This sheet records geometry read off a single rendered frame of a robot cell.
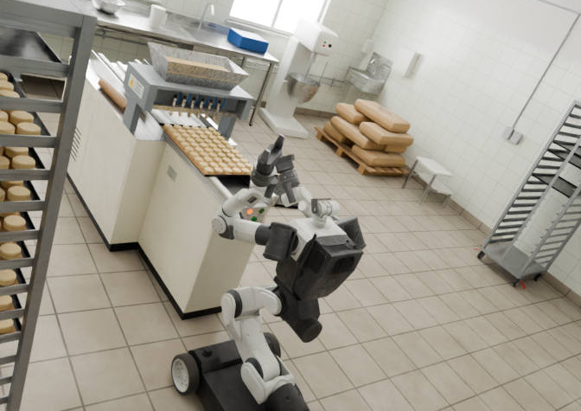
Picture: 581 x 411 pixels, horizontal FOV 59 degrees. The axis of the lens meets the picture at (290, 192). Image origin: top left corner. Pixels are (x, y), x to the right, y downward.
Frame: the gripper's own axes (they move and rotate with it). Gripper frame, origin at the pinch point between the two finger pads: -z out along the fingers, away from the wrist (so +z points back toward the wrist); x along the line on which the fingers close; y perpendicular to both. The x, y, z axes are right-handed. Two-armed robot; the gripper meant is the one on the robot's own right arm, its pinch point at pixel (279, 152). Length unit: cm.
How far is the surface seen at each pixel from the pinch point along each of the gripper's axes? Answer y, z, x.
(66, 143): -129, 13, 54
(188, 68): 31, -71, 31
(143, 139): 42, -44, 69
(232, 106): 73, -57, 15
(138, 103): 32, -62, 64
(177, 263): 55, 29, 75
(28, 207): -120, 22, 70
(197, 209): 33, 7, 51
